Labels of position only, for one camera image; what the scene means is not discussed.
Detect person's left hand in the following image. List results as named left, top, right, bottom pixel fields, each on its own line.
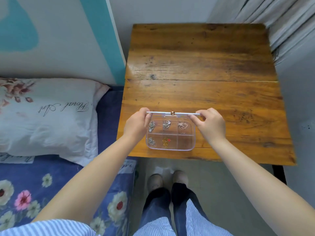
left=123, top=108, right=153, bottom=145

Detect person's right hand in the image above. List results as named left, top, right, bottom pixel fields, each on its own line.
left=189, top=108, right=227, bottom=146

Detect clear plastic jewelry box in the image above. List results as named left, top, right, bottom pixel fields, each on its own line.
left=145, top=111, right=201, bottom=152

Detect person's left forearm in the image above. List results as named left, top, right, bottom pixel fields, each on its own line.
left=32, top=134, right=142, bottom=223

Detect person's right forearm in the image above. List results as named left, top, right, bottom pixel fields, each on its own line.
left=209, top=137, right=315, bottom=236

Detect white mattress label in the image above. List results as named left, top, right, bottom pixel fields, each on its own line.
left=118, top=162, right=136, bottom=175

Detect person's beige right shoe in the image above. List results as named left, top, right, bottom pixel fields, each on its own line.
left=172, top=170, right=189, bottom=187

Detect person's beige shoe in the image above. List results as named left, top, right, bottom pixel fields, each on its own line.
left=172, top=170, right=189, bottom=187
left=147, top=174, right=163, bottom=192

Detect person's beige left shoe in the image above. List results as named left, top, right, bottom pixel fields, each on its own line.
left=147, top=174, right=163, bottom=192

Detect person's dark blue trousers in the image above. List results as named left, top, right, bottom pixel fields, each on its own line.
left=138, top=183, right=210, bottom=236

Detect white floral pillow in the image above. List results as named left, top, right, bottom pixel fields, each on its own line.
left=0, top=77, right=111, bottom=167

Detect black table leg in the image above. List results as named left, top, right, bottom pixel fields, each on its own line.
left=272, top=165, right=287, bottom=186

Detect white and teal headboard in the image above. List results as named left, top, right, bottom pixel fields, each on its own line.
left=0, top=0, right=126, bottom=87

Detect grey curtain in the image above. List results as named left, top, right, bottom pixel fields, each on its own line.
left=206, top=0, right=315, bottom=65

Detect white printed pillow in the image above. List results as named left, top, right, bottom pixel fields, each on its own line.
left=0, top=152, right=35, bottom=164

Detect blue floral bed sheet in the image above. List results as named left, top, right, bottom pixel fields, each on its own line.
left=0, top=89, right=137, bottom=236

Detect blue striped shirt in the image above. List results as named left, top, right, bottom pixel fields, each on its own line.
left=0, top=198, right=235, bottom=236

